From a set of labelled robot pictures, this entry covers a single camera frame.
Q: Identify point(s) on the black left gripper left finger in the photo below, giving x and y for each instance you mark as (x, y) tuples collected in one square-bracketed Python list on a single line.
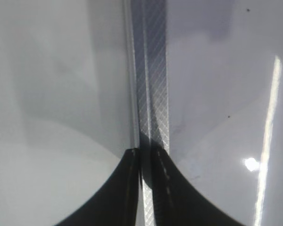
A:
[(115, 203)]

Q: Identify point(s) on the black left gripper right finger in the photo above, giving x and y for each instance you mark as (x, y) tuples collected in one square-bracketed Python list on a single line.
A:
[(176, 202)]

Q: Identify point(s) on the white board with aluminium frame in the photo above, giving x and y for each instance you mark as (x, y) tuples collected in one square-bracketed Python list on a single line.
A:
[(207, 87)]

